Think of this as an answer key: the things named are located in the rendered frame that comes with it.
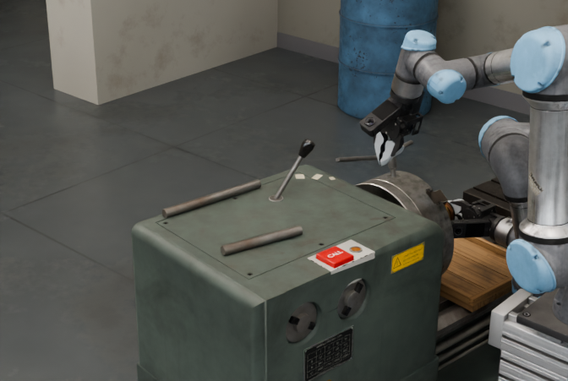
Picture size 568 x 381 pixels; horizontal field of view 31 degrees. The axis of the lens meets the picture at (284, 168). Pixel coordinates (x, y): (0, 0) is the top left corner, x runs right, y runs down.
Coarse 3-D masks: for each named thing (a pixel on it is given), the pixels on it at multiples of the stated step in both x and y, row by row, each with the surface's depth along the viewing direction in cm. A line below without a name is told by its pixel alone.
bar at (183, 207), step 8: (248, 184) 251; (256, 184) 252; (216, 192) 247; (224, 192) 247; (232, 192) 248; (240, 192) 250; (192, 200) 242; (200, 200) 243; (208, 200) 244; (216, 200) 246; (168, 208) 238; (176, 208) 239; (184, 208) 240; (192, 208) 242; (168, 216) 238
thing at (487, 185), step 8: (480, 184) 325; (488, 184) 325; (496, 184) 325; (464, 192) 320; (472, 192) 319; (480, 192) 320; (488, 192) 320; (496, 192) 320; (464, 200) 321; (472, 200) 318; (488, 200) 314; (496, 200) 314; (504, 200) 315; (496, 208) 311; (504, 208) 309
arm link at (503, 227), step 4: (500, 220) 271; (504, 220) 270; (508, 220) 270; (500, 224) 270; (504, 224) 269; (508, 224) 269; (512, 224) 268; (496, 228) 270; (500, 228) 269; (504, 228) 268; (508, 228) 268; (496, 232) 270; (500, 232) 269; (504, 232) 268; (496, 236) 270; (500, 236) 269; (504, 236) 268; (496, 240) 271; (500, 240) 269; (504, 240) 268; (500, 244) 271; (504, 244) 269
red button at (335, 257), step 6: (324, 252) 221; (330, 252) 221; (336, 252) 221; (342, 252) 221; (318, 258) 220; (324, 258) 219; (330, 258) 219; (336, 258) 219; (342, 258) 219; (348, 258) 219; (330, 264) 217; (336, 264) 217; (342, 264) 218
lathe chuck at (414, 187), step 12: (384, 180) 263; (396, 180) 263; (408, 180) 263; (420, 180) 264; (408, 192) 259; (420, 192) 260; (420, 204) 257; (432, 204) 259; (432, 216) 257; (444, 216) 260; (444, 228) 259; (444, 252) 260; (444, 264) 263
